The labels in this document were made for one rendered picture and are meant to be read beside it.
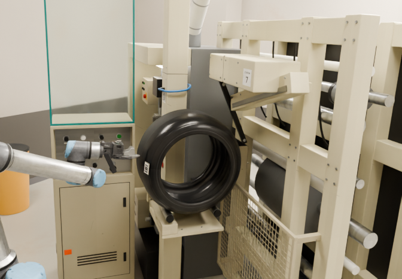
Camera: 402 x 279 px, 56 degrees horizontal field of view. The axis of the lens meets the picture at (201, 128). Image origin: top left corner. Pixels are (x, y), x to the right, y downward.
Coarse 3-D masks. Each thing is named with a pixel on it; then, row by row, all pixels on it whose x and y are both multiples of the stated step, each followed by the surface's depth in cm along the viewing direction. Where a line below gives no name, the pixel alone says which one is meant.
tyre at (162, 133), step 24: (168, 120) 204; (192, 120) 201; (216, 120) 208; (144, 144) 206; (168, 144) 197; (216, 144) 237; (216, 168) 240; (168, 192) 232; (192, 192) 237; (216, 192) 215
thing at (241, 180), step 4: (240, 144) 257; (244, 144) 252; (240, 148) 246; (244, 148) 247; (240, 152) 247; (244, 152) 248; (244, 156) 249; (244, 160) 249; (244, 164) 250; (240, 168) 250; (244, 168) 251; (240, 172) 251; (244, 172) 252; (240, 176) 251; (244, 176) 252; (240, 180) 252; (244, 180) 253; (240, 184) 253; (244, 184) 254; (236, 188) 253; (244, 188) 254
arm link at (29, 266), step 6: (18, 264) 160; (24, 264) 161; (30, 264) 161; (36, 264) 162; (12, 270) 156; (18, 270) 156; (24, 270) 157; (30, 270) 157; (36, 270) 158; (42, 270) 158; (6, 276) 153; (12, 276) 152; (18, 276) 153; (24, 276) 153; (30, 276) 153; (36, 276) 154; (42, 276) 156
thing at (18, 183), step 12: (12, 144) 406; (24, 144) 408; (0, 180) 379; (12, 180) 383; (24, 180) 394; (0, 192) 383; (12, 192) 386; (24, 192) 397; (0, 204) 387; (12, 204) 390; (24, 204) 400
